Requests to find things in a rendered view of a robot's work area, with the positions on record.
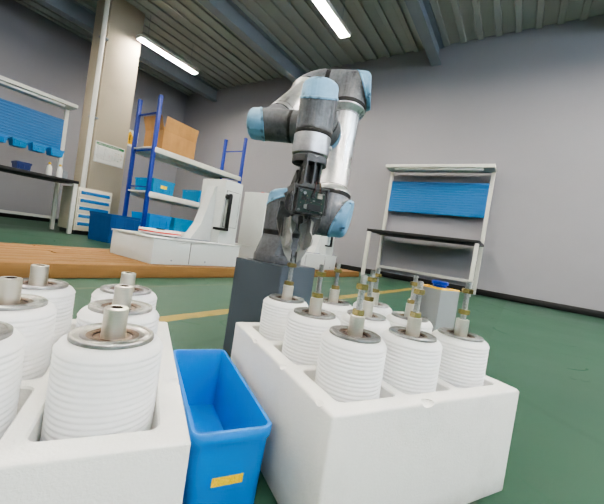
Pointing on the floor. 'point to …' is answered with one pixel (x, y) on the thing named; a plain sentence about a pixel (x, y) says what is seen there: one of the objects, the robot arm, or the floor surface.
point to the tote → (98, 229)
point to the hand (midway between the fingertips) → (292, 255)
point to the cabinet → (96, 200)
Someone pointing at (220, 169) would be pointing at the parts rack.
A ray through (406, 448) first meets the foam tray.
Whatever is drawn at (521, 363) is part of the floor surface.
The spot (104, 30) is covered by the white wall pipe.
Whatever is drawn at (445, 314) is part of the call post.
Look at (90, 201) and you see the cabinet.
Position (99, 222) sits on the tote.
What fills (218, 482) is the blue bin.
